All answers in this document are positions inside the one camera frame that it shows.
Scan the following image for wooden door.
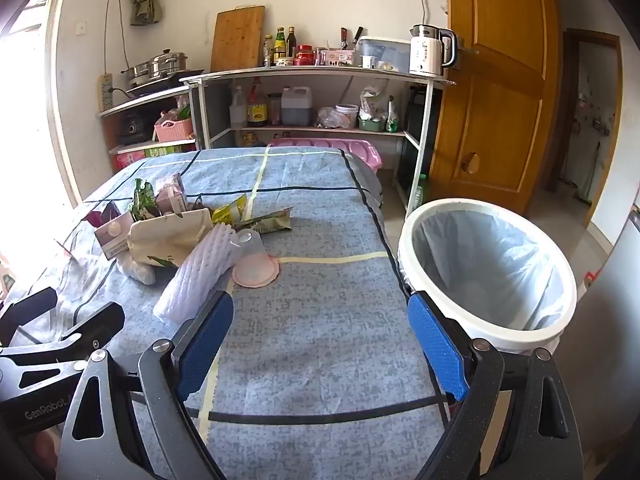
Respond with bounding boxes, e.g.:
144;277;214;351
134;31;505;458
430;0;561;216

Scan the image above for black appliance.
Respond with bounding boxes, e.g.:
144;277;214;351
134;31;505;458
395;85;443;196

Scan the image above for small white shelf rack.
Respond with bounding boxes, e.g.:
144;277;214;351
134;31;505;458
97;85;201;171

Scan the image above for clear plastic bottle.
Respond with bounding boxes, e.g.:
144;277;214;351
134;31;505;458
230;85;247;128

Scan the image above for soy sauce bottle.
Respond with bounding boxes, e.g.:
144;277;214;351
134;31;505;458
247;77;268;127

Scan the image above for pink utensil box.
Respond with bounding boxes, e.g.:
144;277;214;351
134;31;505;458
315;48;357;67

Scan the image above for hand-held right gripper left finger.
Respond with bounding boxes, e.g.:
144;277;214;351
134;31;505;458
55;290;236;480

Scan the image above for lavender drink carton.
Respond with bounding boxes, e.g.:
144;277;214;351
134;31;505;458
94;212;136;261

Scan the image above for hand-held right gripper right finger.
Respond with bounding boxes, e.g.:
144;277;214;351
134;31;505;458
407;292;583;480

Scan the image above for translucent plastic bin liner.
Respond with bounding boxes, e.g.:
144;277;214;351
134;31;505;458
415;207;568;331

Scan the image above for pink plastic basket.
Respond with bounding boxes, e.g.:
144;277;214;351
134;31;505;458
153;119;195;142

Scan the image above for white crumpled wrapper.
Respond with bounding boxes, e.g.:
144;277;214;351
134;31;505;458
117;255;157;286

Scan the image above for green and red cartons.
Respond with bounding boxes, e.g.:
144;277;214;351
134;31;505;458
116;141;197;171

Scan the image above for magenta wrapper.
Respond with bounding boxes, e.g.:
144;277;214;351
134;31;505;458
82;201;121;228

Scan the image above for clear plastic cup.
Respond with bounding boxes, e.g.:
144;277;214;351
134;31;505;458
235;229;271;271

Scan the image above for steel steamer pot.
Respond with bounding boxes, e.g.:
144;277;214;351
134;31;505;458
121;48;190;86

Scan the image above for dark rice cooker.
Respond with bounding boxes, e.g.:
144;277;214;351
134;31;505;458
117;111;151;146

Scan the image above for pink purple carton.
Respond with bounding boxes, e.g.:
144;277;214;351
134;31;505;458
155;173;190;214

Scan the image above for black induction cooker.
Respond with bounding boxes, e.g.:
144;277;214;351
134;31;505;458
125;69;206;97

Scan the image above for white jerrycan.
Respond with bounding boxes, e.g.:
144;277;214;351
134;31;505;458
281;86;313;127

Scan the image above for white round trash bin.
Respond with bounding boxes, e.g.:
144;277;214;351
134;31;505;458
397;198;578;356

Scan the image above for large white shelf rack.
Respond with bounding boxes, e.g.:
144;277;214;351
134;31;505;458
180;65;457;216

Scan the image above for beige snack bag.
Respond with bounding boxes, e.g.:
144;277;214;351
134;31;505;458
127;208;214;268

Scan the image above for crumpled clear plastic bag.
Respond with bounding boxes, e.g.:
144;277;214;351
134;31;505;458
315;106;351;129

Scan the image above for green snack bag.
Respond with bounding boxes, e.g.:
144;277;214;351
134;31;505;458
131;178;160;222

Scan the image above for yellow wrapper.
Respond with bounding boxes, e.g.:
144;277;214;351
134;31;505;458
210;193;249;226

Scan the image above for long green wrapper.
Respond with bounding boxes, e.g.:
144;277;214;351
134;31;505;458
235;208;293;236

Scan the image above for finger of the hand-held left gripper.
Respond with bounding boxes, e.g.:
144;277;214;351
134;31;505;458
0;302;126;402
0;287;58;341

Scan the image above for clear storage box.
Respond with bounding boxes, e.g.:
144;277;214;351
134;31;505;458
357;36;412;71

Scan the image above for white food bag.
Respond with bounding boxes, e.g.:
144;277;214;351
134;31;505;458
359;85;391;121

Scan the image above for blue checked blanket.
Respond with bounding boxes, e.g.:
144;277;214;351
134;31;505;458
0;147;453;480

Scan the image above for white electric kettle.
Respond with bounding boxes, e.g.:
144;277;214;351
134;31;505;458
409;24;458;78

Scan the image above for white foam fruit net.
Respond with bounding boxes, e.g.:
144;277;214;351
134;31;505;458
152;225;246;323

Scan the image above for grey refrigerator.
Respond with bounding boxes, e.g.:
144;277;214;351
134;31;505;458
550;205;640;480

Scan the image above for wooden cutting board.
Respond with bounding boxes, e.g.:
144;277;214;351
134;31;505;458
210;5;266;73

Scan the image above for pink storage box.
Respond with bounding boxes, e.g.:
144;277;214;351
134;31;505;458
267;136;383;171

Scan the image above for pink round pad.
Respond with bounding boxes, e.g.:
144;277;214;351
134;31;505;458
231;255;280;288

